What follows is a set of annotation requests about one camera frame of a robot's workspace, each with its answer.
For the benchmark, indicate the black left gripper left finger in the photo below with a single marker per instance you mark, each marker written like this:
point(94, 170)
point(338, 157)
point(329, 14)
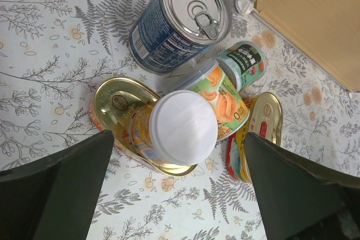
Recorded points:
point(55, 197)

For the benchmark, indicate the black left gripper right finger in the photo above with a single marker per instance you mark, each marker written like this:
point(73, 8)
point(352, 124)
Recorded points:
point(299, 198)

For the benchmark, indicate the yellow jar white lid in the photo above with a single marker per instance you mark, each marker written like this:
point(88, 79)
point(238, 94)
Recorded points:
point(180, 128)

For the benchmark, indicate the blue soup can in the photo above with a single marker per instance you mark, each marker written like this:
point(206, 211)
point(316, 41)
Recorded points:
point(169, 33)

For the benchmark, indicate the gold oval fish tin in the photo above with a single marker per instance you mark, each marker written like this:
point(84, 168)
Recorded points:
point(265, 120)

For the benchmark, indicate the gold oval tin under jar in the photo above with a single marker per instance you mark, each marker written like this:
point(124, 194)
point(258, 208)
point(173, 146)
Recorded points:
point(115, 103)

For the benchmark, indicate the dark green small can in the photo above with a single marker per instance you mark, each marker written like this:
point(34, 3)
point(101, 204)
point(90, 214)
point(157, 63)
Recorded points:
point(244, 63)

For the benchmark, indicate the wooden cube cabinet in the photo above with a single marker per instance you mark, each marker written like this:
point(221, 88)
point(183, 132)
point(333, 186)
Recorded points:
point(327, 31)

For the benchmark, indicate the white cabinet corner connector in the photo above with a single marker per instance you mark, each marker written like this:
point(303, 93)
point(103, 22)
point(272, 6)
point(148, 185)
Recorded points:
point(245, 7)

